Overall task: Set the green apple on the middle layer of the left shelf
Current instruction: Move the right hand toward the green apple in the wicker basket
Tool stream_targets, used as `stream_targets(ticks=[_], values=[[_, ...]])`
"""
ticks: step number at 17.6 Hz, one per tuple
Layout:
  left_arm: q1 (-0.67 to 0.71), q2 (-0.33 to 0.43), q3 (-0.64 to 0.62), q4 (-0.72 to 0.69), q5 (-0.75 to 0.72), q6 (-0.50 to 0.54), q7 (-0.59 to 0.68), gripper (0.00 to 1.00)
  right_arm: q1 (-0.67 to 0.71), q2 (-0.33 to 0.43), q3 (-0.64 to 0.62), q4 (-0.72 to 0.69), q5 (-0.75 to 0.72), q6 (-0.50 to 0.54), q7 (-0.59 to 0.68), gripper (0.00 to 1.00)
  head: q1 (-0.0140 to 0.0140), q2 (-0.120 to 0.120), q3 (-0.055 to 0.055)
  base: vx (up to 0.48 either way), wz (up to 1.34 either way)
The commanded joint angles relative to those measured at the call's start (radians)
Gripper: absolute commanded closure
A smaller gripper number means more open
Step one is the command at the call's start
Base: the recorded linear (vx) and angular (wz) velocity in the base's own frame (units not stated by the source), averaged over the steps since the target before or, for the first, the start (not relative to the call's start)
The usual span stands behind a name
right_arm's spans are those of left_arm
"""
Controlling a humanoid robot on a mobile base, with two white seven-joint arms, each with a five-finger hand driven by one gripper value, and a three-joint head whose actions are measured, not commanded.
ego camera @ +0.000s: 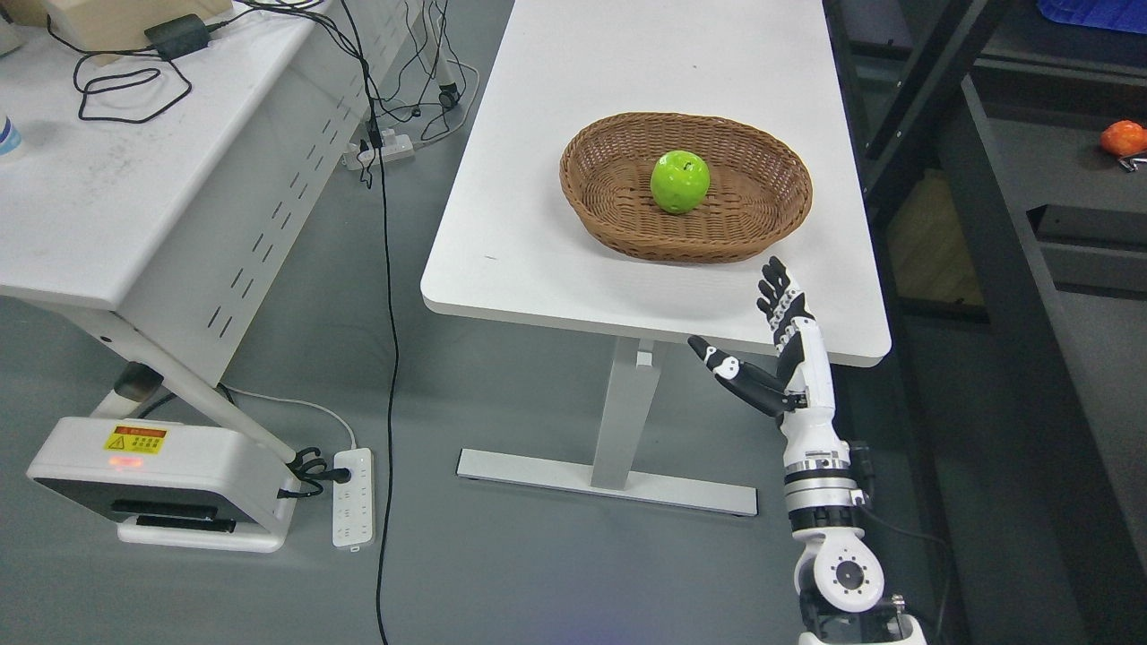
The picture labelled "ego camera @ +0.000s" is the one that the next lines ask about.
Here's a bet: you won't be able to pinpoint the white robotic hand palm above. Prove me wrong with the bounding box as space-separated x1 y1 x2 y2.
780 317 838 456

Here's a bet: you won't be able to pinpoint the beige wooden block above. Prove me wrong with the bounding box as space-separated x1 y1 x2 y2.
3 1 233 50

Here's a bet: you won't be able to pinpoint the white far power strip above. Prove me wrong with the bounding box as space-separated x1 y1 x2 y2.
341 129 418 170

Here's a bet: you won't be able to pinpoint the black metal shelf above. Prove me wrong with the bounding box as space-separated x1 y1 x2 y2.
824 1 1144 644

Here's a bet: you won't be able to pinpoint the white standing desk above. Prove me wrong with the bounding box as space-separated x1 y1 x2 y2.
421 1 892 516

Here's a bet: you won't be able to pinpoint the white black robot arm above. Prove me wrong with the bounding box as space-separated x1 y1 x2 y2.
687 257 927 644

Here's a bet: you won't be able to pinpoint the white floor power strip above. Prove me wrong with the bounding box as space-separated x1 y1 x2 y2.
331 446 376 552

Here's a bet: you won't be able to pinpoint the white machine base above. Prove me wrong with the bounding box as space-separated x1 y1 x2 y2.
26 417 301 554

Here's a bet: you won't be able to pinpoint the green apple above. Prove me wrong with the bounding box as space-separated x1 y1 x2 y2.
649 150 711 215

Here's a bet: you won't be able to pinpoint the black white robotic fingers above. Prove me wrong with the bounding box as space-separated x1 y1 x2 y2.
756 256 816 357

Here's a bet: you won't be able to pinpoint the brown wicker basket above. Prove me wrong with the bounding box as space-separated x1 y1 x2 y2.
557 112 814 262

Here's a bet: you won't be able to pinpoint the black power adapter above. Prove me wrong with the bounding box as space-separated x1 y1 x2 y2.
143 13 211 61

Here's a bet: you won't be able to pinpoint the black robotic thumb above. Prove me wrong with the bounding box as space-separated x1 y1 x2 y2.
687 335 798 419

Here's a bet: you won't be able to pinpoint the white perforated side table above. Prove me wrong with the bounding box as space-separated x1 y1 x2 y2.
1 11 368 461

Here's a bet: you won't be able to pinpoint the blue plastic bin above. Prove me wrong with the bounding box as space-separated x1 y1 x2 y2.
1036 1 1146 34

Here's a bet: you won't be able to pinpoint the orange fruit on shelf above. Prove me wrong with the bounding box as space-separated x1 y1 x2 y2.
1099 121 1146 158

